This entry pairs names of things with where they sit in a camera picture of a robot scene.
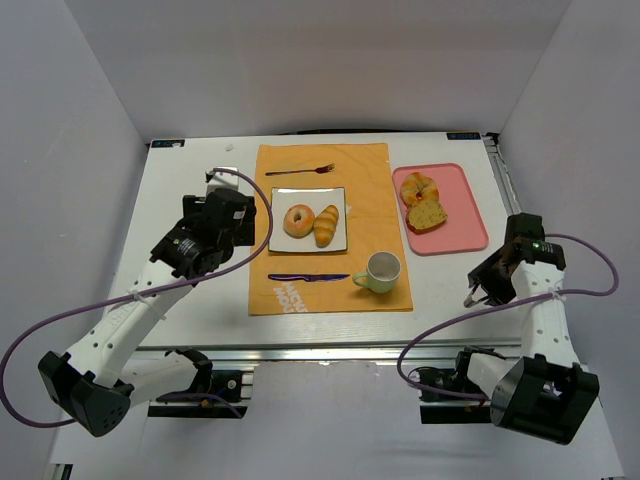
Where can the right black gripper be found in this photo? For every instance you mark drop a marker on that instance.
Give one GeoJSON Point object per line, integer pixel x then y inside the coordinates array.
{"type": "Point", "coordinates": [486, 279]}

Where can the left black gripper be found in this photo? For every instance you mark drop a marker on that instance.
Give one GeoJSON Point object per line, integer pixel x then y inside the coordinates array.
{"type": "Point", "coordinates": [245, 220]}

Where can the glazed bagel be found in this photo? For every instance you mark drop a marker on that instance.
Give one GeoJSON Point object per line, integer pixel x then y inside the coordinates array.
{"type": "Point", "coordinates": [298, 221]}

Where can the striped bread roll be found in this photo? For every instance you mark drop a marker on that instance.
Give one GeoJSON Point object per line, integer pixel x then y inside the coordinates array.
{"type": "Point", "coordinates": [325, 225]}

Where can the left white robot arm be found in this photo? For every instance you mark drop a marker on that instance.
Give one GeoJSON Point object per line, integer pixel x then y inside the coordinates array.
{"type": "Point", "coordinates": [90, 381]}

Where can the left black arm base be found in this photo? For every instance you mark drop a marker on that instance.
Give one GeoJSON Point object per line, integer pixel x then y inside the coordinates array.
{"type": "Point", "coordinates": [212, 394]}

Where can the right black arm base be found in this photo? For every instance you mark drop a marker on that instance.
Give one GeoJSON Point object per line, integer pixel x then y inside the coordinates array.
{"type": "Point", "coordinates": [439, 409]}

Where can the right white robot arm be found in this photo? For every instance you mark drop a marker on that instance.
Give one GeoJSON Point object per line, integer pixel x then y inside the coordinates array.
{"type": "Point", "coordinates": [545, 393]}

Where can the seeded bread slice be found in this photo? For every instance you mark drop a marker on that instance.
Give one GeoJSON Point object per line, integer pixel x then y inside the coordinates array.
{"type": "Point", "coordinates": [425, 216]}

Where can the pink tray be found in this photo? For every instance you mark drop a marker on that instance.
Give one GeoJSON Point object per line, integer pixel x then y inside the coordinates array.
{"type": "Point", "coordinates": [463, 230]}

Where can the white square plate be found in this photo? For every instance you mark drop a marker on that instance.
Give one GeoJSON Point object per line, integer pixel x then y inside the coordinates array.
{"type": "Point", "coordinates": [317, 200]}

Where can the pale green mug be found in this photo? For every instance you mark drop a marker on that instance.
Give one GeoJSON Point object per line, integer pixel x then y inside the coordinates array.
{"type": "Point", "coordinates": [382, 272]}

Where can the dark blue knife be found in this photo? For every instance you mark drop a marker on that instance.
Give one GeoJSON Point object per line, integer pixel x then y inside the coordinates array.
{"type": "Point", "coordinates": [307, 277]}

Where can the left blue table label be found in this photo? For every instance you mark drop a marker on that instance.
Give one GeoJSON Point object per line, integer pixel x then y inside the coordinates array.
{"type": "Point", "coordinates": [167, 143]}

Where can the blue table label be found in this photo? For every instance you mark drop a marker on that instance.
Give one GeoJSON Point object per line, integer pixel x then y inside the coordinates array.
{"type": "Point", "coordinates": [167, 143]}
{"type": "Point", "coordinates": [463, 136]}

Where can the metal fork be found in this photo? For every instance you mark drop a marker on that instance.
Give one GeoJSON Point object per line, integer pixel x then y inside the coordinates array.
{"type": "Point", "coordinates": [318, 170]}

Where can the croissant with red jam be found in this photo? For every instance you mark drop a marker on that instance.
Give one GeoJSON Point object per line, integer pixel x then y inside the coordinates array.
{"type": "Point", "coordinates": [416, 188]}

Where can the right blue table label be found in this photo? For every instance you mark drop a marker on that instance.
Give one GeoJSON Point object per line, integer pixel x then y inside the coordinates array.
{"type": "Point", "coordinates": [463, 136]}

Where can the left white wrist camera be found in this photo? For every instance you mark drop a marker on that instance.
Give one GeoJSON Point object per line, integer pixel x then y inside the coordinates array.
{"type": "Point", "coordinates": [221, 177]}

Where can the aluminium table frame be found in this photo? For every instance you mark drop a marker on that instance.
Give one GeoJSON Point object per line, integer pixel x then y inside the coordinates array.
{"type": "Point", "coordinates": [215, 315]}

